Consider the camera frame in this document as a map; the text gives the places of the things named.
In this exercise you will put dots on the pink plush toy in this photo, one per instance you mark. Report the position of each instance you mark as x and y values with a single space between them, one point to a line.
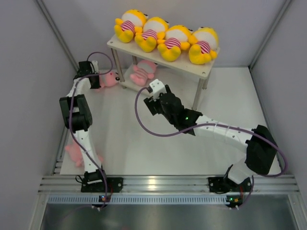
142 72
75 154
108 80

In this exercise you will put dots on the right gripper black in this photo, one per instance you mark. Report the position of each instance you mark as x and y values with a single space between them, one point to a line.
152 105

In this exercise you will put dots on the aluminium corner post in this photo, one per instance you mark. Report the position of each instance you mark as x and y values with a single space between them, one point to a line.
286 4
55 30

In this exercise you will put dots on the aluminium corner post right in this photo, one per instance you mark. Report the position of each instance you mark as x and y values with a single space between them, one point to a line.
286 4

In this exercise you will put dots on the white two-tier shelf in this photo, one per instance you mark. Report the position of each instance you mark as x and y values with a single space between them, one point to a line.
181 72

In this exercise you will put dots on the aluminium front rail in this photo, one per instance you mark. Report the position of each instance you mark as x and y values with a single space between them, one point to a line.
161 190

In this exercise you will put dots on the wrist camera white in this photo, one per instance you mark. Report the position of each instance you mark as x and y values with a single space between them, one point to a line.
95 66
156 87

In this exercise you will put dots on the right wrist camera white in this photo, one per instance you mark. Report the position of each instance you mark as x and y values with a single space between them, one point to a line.
156 87

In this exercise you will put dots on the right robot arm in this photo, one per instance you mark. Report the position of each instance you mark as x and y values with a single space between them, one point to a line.
257 144

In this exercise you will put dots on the aluminium corner post left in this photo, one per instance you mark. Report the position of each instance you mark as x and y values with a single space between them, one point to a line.
55 30

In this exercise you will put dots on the yellow plush toy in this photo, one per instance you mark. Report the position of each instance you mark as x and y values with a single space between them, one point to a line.
153 30
176 39
131 22
203 46

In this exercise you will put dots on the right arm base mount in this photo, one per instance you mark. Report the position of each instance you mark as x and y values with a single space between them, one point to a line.
221 185

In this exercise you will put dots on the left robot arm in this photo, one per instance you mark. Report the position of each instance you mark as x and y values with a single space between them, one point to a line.
78 119

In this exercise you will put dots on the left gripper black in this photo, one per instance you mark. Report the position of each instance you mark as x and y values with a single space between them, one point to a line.
97 85

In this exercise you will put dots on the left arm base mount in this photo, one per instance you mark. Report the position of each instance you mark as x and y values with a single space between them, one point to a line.
103 184

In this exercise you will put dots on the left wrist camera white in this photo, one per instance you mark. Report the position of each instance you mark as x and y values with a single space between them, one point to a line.
95 66

